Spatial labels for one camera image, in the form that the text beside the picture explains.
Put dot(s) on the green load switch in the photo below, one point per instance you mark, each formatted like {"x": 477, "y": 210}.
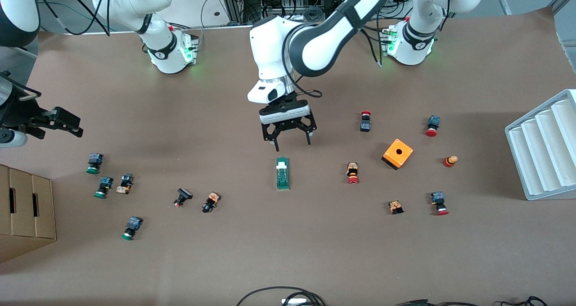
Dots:
{"x": 282, "y": 175}

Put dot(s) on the orange contact block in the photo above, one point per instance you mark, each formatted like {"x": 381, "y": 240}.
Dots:
{"x": 395, "y": 206}

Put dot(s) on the green mushroom push button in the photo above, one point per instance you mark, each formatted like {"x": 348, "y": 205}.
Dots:
{"x": 95, "y": 158}
{"x": 134, "y": 223}
{"x": 105, "y": 182}

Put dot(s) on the red emergency stop orange block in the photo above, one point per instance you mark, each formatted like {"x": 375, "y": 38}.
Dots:
{"x": 352, "y": 168}

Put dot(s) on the red push button black block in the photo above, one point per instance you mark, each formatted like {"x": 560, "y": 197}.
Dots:
{"x": 365, "y": 126}

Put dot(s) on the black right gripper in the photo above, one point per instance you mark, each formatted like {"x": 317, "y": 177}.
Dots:
{"x": 23, "y": 115}

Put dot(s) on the red orange button head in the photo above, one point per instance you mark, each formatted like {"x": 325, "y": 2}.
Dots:
{"x": 449, "y": 162}

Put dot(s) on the red mushroom button blue block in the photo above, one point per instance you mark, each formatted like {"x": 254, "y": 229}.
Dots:
{"x": 437, "y": 198}
{"x": 434, "y": 121}

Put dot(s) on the orange button enclosure box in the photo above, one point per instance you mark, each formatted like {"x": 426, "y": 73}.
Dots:
{"x": 405, "y": 155}

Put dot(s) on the white plug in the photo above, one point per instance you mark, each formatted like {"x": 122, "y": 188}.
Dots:
{"x": 294, "y": 302}

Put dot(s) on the black square button red contacts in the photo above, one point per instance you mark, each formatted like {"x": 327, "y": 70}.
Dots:
{"x": 184, "y": 193}

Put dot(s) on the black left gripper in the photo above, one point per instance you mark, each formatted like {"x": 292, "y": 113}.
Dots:
{"x": 288, "y": 104}

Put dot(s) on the brown cardboard box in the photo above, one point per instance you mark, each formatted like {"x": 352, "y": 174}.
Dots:
{"x": 22, "y": 207}
{"x": 3, "y": 207}
{"x": 44, "y": 207}

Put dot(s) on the white ribbed tray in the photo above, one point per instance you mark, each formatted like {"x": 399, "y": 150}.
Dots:
{"x": 540, "y": 153}

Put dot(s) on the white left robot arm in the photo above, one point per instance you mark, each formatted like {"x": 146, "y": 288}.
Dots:
{"x": 342, "y": 22}

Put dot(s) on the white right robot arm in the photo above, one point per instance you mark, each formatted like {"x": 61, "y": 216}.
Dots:
{"x": 157, "y": 36}

